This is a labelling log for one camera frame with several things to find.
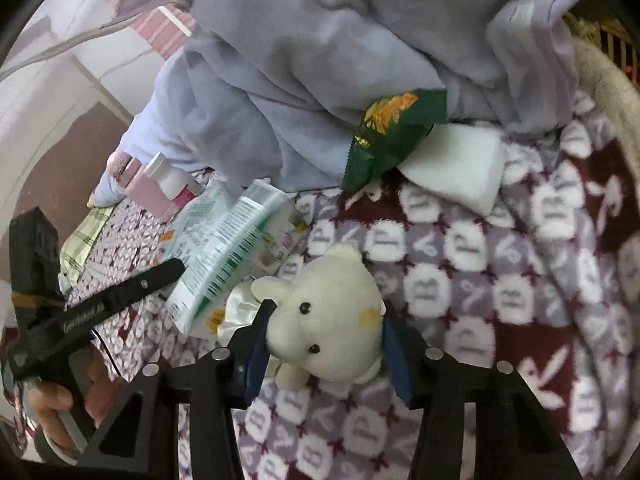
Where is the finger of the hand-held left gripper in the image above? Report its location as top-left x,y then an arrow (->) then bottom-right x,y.
107,259 -> 187,312

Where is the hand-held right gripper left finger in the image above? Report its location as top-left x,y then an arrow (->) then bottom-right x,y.
75,300 -> 278,480

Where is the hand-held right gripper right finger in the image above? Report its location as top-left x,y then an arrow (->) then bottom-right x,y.
382,305 -> 586,480

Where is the white green plastic packet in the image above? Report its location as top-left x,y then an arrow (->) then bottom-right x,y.
165,178 -> 301,338

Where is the cream plush toy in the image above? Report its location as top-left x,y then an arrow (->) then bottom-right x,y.
217,242 -> 387,391

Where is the person's left hand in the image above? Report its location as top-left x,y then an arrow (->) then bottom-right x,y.
27,357 -> 121,453

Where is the green plaid cloth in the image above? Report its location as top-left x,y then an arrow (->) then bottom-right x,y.
60,205 -> 118,286

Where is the white bottle pink label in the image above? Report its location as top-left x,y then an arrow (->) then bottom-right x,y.
144,152 -> 203,208

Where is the maroon grey printed blanket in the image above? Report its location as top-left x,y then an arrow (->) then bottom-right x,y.
65,90 -> 640,480

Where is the white sponge block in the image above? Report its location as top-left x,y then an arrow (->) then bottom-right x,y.
397,122 -> 507,215

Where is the green snack packet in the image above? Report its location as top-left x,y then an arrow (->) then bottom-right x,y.
341,88 -> 449,191

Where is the pink window blind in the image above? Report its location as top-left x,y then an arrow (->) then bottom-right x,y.
125,5 -> 196,56

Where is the lavender grey clothing pile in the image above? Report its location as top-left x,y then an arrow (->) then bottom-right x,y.
87,0 -> 588,208

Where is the cream fuzzy blanket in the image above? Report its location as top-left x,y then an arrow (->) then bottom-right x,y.
570,35 -> 640,126

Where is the black cable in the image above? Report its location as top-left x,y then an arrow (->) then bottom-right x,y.
90,330 -> 123,376

